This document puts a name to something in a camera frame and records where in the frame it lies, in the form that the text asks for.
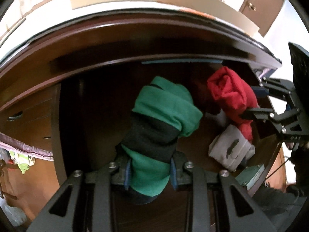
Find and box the bright red underwear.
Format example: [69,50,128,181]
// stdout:
[206,67,259,142]

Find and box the green black striped underwear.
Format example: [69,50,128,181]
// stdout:
[116,77,203,204]

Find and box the grey white underwear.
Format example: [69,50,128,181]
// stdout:
[208,125,255,172]

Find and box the person right hand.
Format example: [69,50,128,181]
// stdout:
[285,142,309,151]

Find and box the brass door knob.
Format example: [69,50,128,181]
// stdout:
[248,3,256,11]

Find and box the brown wooden door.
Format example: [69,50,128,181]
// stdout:
[239,0,285,37]

